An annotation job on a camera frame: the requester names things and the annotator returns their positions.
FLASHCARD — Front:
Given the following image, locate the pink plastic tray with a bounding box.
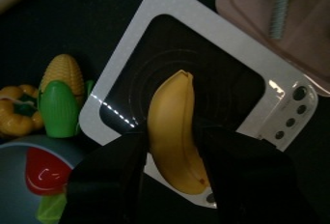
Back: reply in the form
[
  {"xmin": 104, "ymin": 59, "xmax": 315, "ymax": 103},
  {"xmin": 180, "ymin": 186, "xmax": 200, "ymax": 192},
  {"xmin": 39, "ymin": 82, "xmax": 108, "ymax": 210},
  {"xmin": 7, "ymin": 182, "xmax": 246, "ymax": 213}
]
[{"xmin": 214, "ymin": 0, "xmax": 330, "ymax": 98}]

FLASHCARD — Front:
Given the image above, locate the red toy strawberry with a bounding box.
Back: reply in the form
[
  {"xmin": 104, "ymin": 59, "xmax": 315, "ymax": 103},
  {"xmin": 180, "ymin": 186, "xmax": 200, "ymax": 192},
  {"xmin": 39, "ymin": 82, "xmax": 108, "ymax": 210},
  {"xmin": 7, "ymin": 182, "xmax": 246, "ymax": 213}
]
[{"xmin": 24, "ymin": 146, "xmax": 73, "ymax": 197}]

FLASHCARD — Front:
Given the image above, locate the grey blue bowl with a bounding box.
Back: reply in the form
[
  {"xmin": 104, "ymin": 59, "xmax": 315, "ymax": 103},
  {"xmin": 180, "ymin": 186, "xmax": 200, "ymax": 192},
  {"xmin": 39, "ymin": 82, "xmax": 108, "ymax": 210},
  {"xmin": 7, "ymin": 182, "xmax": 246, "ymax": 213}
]
[{"xmin": 0, "ymin": 133, "xmax": 87, "ymax": 224}]

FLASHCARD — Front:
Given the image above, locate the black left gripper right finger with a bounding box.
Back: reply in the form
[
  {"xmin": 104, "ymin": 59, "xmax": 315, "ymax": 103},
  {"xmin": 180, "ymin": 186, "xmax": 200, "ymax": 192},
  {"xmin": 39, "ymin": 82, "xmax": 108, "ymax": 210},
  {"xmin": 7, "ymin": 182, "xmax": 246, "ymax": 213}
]
[{"xmin": 192, "ymin": 125, "xmax": 322, "ymax": 224}]

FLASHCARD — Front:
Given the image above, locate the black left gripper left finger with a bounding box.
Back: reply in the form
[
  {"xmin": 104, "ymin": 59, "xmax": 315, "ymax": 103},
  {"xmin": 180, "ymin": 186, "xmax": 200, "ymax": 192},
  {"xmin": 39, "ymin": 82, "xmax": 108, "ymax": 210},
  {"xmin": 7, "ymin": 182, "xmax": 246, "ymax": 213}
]
[{"xmin": 57, "ymin": 131, "xmax": 151, "ymax": 224}]

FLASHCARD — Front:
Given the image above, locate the yellow toy bell pepper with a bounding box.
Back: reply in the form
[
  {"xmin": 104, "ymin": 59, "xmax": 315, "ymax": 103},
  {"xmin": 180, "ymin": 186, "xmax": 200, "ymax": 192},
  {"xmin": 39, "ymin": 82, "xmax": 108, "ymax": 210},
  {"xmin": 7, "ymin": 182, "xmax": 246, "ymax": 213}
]
[{"xmin": 0, "ymin": 84, "xmax": 45, "ymax": 138}]

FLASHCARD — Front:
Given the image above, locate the toy corn cob green husk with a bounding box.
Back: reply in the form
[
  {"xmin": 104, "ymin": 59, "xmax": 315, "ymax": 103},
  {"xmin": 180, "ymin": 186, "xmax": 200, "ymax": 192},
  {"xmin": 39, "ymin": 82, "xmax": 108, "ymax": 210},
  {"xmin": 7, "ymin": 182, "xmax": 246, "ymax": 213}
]
[{"xmin": 36, "ymin": 53, "xmax": 95, "ymax": 139}]

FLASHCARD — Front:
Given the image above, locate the white toy induction cooktop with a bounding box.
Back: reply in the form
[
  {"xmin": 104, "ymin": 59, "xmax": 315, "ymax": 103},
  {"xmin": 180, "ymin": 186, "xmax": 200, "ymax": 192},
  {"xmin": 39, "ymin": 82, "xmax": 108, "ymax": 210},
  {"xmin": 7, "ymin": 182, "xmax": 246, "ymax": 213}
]
[{"xmin": 77, "ymin": 0, "xmax": 319, "ymax": 210}]

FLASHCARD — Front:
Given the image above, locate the grey toy screw green head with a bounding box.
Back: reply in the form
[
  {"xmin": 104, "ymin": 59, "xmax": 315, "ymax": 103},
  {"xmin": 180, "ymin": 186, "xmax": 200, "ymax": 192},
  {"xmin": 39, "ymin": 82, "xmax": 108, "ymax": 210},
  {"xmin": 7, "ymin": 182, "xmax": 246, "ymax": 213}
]
[{"xmin": 263, "ymin": 0, "xmax": 310, "ymax": 41}]

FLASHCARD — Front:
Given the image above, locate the yellow toy banana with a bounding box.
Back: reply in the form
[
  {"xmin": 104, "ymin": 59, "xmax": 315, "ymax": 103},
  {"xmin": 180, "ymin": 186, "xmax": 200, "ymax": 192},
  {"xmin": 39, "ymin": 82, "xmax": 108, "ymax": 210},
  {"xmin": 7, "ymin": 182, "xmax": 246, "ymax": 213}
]
[{"xmin": 146, "ymin": 70, "xmax": 211, "ymax": 196}]

